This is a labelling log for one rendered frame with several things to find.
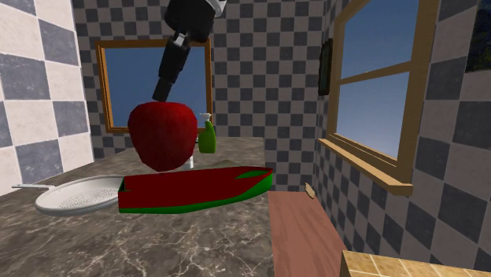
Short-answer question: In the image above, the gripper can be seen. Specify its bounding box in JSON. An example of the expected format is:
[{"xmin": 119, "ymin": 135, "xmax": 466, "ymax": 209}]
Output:
[{"xmin": 151, "ymin": 0, "xmax": 217, "ymax": 103}]

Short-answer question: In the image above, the white strainer pan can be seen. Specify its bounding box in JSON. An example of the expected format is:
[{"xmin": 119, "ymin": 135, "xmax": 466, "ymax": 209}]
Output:
[{"xmin": 11, "ymin": 175, "xmax": 126, "ymax": 217}]

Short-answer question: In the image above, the dark framed wall picture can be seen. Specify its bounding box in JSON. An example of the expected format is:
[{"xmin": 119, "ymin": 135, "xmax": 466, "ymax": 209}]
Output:
[{"xmin": 317, "ymin": 38, "xmax": 334, "ymax": 98}]

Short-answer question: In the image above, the large wooden framed window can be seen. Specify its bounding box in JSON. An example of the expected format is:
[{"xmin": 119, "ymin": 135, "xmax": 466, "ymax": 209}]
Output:
[{"xmin": 317, "ymin": 0, "xmax": 441, "ymax": 198}]

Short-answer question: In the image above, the green spray bottle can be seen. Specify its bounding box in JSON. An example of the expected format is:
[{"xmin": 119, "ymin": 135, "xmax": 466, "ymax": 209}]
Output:
[{"xmin": 198, "ymin": 113, "xmax": 217, "ymax": 155}]

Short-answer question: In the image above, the red and green watermelon slice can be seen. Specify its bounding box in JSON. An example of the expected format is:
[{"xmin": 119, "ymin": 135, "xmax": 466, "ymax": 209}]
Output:
[{"xmin": 117, "ymin": 165, "xmax": 275, "ymax": 215}]

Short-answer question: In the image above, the red apple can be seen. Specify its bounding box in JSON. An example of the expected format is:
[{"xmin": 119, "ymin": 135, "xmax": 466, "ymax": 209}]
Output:
[{"xmin": 127, "ymin": 101, "xmax": 199, "ymax": 173}]

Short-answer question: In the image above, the dark starry wall picture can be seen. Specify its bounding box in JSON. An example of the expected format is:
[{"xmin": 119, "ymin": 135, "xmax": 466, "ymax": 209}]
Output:
[{"xmin": 464, "ymin": 0, "xmax": 491, "ymax": 74}]

